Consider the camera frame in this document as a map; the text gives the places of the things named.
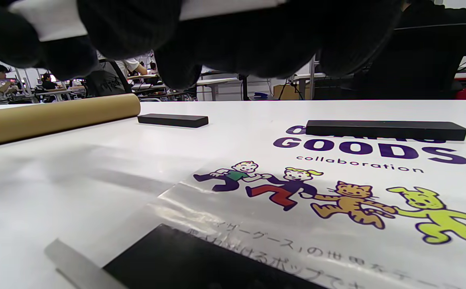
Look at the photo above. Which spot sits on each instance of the black bar weight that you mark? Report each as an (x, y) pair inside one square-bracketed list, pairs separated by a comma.
[(184, 265), (172, 120), (385, 130)]

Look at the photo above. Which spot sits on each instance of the black office chair chrome base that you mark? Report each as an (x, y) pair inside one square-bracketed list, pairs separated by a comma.
[(417, 60)]

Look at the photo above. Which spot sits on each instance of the small blue hand tool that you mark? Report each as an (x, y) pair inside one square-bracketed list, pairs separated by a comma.
[(261, 95)]

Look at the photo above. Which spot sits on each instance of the person's left hand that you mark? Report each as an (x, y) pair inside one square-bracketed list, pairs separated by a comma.
[(0, 36)]

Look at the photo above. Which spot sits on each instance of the person's right hand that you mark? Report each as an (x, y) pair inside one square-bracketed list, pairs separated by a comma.
[(257, 44)]

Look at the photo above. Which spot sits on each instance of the black shoulder bag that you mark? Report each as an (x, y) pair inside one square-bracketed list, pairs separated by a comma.
[(106, 82)]

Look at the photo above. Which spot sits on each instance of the brown cardboard box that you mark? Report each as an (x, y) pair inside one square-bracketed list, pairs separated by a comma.
[(287, 92)]

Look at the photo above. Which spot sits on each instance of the black monitor stand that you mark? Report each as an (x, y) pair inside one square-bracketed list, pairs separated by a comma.
[(244, 88)]

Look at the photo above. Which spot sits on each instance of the long white background table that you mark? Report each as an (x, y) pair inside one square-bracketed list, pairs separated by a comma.
[(62, 91)]

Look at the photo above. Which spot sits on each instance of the brown cardboard mailing tube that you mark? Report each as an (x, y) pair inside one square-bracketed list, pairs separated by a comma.
[(36, 120)]

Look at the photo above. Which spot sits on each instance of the white poster purple lettering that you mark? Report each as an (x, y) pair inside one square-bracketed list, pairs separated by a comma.
[(337, 224)]

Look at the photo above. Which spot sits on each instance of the colourful cartoon animal poster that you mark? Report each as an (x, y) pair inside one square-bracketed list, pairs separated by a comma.
[(56, 20)]

